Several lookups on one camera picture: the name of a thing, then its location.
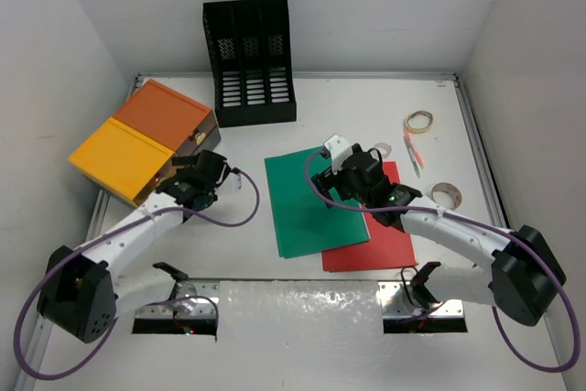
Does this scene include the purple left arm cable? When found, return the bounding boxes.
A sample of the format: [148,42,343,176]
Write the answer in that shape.
[12,166,262,381]

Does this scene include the green plastic folder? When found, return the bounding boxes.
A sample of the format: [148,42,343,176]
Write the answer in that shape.
[265,147,370,259]

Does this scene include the yellow drawer cabinet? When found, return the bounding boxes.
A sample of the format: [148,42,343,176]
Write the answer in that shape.
[69,117,174,206]

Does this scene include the yellow masking tape roll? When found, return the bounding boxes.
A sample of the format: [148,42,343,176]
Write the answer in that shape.
[403,110,434,135]

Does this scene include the red plastic folder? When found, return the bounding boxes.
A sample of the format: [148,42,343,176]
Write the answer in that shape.
[321,161,418,274]

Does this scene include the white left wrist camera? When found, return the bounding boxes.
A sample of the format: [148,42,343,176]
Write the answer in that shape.
[217,168,243,196]

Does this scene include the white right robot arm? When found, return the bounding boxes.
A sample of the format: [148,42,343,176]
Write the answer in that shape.
[305,136,566,327]

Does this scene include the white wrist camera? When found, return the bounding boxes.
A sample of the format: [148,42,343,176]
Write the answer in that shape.
[217,168,243,196]
[323,135,353,175]

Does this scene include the brown tape roll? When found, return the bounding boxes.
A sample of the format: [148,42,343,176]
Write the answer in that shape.
[430,182,462,209]

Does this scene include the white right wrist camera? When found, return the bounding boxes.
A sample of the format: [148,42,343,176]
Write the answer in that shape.
[323,135,353,175]

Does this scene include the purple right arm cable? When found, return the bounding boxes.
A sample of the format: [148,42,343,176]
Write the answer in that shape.
[305,150,576,374]

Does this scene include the black file organizer rack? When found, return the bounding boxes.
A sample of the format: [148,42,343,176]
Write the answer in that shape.
[202,0,297,128]

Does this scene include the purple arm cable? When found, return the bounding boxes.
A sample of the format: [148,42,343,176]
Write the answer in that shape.
[305,150,576,374]
[12,166,262,381]

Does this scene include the clear tape roll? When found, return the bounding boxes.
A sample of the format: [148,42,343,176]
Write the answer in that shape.
[374,142,392,159]

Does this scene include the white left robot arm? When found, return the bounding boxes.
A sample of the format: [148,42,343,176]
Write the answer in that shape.
[37,150,231,343]

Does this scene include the orange highlighter pen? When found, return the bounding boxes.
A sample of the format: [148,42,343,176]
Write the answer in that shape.
[403,132,424,168]

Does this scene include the green highlighter pen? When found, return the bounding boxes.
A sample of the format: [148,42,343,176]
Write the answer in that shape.
[406,142,420,179]

